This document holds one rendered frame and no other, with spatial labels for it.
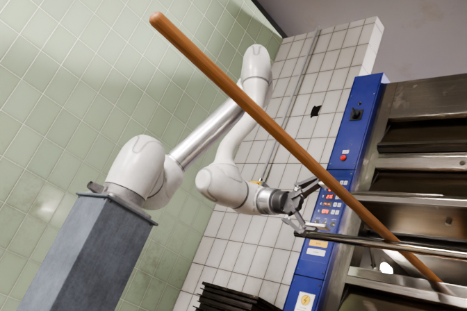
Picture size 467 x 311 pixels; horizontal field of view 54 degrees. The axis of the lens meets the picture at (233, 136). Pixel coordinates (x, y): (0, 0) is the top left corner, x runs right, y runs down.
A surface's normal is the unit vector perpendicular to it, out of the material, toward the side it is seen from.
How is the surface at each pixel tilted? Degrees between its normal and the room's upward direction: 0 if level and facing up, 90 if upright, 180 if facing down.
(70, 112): 90
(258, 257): 90
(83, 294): 90
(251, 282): 90
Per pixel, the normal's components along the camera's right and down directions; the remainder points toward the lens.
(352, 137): -0.62, -0.53
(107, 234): 0.69, -0.05
